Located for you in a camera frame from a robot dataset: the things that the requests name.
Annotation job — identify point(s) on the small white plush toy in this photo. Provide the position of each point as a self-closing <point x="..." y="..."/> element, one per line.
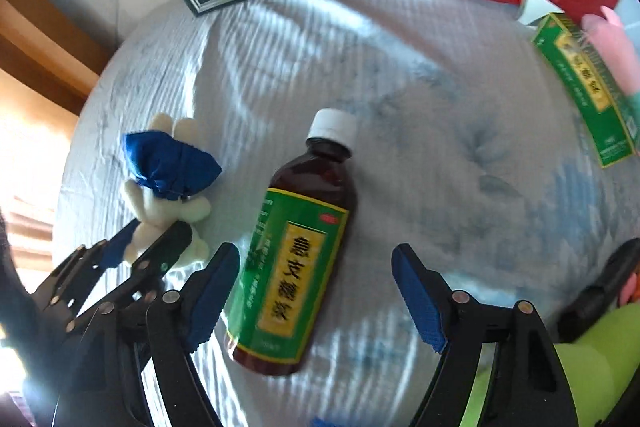
<point x="165" y="167"/>

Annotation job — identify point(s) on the green frog plush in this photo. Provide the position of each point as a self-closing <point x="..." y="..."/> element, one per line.
<point x="595" y="367"/>

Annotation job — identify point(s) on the wooden frame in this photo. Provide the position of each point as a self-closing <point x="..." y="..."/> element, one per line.
<point x="40" y="37"/>

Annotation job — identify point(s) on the brown bottle green label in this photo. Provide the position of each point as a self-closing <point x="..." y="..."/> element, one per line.
<point x="300" y="207"/>

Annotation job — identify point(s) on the green medicine box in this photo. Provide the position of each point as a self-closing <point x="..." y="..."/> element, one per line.
<point x="585" y="82"/>

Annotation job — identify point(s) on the black curved object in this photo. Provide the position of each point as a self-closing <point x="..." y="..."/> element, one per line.
<point x="595" y="287"/>

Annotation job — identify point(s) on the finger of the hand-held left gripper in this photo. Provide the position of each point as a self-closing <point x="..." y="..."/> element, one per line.
<point x="170" y="247"/>
<point x="117" y="249"/>

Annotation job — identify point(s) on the pink pig plush teal dress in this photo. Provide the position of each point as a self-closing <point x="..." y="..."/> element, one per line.
<point x="612" y="47"/>

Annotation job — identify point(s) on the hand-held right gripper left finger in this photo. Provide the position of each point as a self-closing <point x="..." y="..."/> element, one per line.
<point x="215" y="302"/>

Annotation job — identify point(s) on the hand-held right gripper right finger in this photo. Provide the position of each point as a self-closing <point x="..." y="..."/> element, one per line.
<point x="420" y="302"/>

